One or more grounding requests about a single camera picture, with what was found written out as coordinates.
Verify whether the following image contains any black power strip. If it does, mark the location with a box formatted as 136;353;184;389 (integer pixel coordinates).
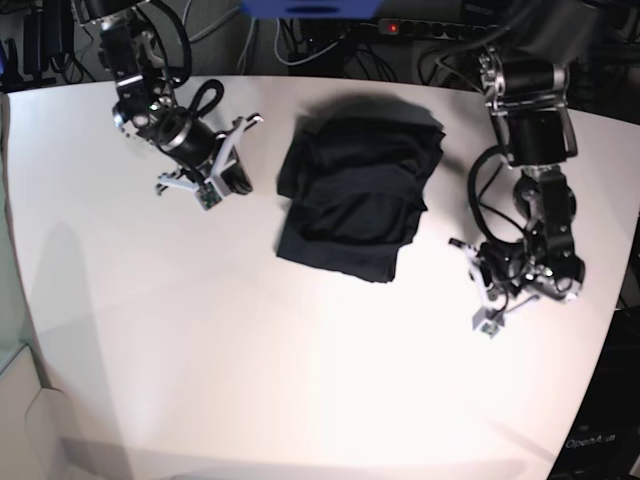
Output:
374;18;488;41

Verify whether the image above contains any black OpenArm equipment case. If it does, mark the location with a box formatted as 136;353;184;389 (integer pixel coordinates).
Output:
549;307;639;479

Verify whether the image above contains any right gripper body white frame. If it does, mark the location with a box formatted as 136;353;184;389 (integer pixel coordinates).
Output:
155;113;263;210

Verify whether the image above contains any dark navy long-sleeve shirt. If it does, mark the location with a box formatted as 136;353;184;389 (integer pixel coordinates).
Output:
275;96;445;283

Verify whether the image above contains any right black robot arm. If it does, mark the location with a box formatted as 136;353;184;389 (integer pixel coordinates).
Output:
72;1;263;210

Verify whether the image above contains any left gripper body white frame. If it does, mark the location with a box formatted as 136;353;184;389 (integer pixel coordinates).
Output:
448;237;546;340

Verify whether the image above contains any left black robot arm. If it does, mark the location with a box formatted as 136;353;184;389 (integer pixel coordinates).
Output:
420;1;639;337

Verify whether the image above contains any black power adapter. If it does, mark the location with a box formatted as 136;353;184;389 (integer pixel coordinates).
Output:
23;0;74;84

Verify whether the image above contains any blue plastic box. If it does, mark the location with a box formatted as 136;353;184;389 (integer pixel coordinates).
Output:
242;0;382;19

